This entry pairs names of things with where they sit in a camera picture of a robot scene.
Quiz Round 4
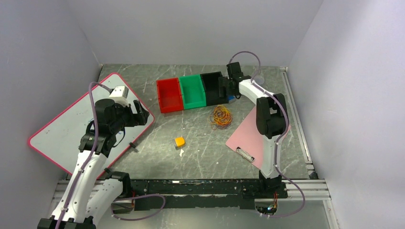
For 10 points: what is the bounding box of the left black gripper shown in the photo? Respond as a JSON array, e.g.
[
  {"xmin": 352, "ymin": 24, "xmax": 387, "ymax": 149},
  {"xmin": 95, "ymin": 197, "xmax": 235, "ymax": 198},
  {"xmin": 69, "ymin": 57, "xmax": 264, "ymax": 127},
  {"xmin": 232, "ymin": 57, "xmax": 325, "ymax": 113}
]
[{"xmin": 110, "ymin": 99, "xmax": 149, "ymax": 133}]

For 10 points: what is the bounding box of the black plastic bin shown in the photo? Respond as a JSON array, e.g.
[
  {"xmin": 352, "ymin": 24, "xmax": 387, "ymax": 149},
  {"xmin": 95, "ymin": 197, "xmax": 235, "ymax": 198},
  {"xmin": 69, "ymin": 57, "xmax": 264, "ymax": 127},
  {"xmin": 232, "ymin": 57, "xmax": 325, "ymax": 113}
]
[{"xmin": 200, "ymin": 72, "xmax": 229, "ymax": 106}]

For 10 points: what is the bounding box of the orange cable bundle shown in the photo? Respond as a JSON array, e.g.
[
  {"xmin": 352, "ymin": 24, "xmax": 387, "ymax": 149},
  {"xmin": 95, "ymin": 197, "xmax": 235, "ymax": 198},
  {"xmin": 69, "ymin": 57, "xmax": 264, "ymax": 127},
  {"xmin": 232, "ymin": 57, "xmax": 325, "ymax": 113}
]
[{"xmin": 207, "ymin": 104, "xmax": 234, "ymax": 131}]

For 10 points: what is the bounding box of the green plastic bin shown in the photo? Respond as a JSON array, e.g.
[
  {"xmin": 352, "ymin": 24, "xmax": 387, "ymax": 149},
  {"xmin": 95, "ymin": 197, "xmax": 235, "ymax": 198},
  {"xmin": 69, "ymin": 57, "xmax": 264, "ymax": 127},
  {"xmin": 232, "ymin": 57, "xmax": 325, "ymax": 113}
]
[{"xmin": 179, "ymin": 74, "xmax": 206, "ymax": 110}]

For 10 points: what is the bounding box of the red plastic bin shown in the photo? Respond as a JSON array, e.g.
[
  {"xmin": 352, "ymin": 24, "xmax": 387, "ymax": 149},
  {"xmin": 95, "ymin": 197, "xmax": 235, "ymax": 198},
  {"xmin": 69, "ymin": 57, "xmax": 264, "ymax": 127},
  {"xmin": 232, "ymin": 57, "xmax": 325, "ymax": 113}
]
[{"xmin": 156, "ymin": 78, "xmax": 184, "ymax": 114}]

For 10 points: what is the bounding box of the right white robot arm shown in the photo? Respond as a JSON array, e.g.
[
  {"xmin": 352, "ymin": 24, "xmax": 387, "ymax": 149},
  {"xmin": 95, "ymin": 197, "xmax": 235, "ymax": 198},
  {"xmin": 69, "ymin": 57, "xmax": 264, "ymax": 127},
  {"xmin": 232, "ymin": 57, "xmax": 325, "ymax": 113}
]
[{"xmin": 219, "ymin": 62, "xmax": 289, "ymax": 198}]

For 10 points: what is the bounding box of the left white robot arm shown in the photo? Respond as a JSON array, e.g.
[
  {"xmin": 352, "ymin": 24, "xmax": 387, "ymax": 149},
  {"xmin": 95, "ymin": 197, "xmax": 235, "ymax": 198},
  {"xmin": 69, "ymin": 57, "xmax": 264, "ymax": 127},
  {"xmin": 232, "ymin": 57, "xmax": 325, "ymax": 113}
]
[{"xmin": 37, "ymin": 98, "xmax": 149, "ymax": 229}]

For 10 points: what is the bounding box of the blue pencil sharpener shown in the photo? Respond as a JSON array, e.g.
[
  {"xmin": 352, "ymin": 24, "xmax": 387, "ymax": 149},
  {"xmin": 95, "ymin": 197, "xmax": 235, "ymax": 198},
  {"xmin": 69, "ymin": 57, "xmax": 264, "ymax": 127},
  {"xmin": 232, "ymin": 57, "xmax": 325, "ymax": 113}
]
[{"xmin": 228, "ymin": 96, "xmax": 237, "ymax": 104}]

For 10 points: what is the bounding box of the small clear jar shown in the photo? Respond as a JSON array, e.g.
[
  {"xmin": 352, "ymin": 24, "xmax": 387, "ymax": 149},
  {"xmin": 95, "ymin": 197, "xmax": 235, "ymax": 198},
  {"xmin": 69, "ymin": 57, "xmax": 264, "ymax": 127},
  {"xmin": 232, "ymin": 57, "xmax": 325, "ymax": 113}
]
[{"xmin": 252, "ymin": 75, "xmax": 265, "ymax": 85}]

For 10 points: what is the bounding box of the pink framed whiteboard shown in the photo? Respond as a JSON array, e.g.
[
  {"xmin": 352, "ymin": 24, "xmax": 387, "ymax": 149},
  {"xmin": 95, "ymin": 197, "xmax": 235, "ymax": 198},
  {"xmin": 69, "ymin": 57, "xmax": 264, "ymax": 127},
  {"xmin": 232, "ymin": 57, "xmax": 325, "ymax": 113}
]
[{"xmin": 28, "ymin": 93, "xmax": 155, "ymax": 174}]

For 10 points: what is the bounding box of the yellow cube block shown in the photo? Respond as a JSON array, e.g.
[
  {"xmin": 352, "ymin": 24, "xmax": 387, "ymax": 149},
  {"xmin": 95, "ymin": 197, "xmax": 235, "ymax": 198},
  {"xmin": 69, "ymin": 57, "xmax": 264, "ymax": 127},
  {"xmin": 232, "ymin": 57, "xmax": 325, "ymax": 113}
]
[{"xmin": 173, "ymin": 137, "xmax": 186, "ymax": 149}]

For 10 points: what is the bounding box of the pink clipboard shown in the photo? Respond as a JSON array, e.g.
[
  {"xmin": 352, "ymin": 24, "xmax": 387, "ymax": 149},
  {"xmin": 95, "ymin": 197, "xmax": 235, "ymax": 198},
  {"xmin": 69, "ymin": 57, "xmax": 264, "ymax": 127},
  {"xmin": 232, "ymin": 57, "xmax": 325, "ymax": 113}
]
[{"xmin": 225, "ymin": 107, "xmax": 284, "ymax": 177}]

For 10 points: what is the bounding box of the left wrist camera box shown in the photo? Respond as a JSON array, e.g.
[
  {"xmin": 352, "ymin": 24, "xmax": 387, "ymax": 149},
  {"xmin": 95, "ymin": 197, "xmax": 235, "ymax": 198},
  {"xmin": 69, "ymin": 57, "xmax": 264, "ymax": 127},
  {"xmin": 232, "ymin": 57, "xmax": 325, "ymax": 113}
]
[{"xmin": 109, "ymin": 86, "xmax": 129, "ymax": 107}]

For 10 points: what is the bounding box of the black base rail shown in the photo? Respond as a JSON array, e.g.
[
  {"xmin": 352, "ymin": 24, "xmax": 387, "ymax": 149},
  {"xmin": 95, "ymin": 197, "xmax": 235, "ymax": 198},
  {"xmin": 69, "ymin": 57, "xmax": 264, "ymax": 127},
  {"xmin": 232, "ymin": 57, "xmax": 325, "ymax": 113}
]
[{"xmin": 131, "ymin": 178, "xmax": 288, "ymax": 211}]

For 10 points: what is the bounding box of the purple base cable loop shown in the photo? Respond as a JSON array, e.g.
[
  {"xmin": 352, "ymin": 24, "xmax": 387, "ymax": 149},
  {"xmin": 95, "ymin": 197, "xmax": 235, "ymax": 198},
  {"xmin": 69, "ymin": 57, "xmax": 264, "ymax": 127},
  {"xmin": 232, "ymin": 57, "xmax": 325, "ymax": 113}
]
[{"xmin": 110, "ymin": 193, "xmax": 166, "ymax": 222}]

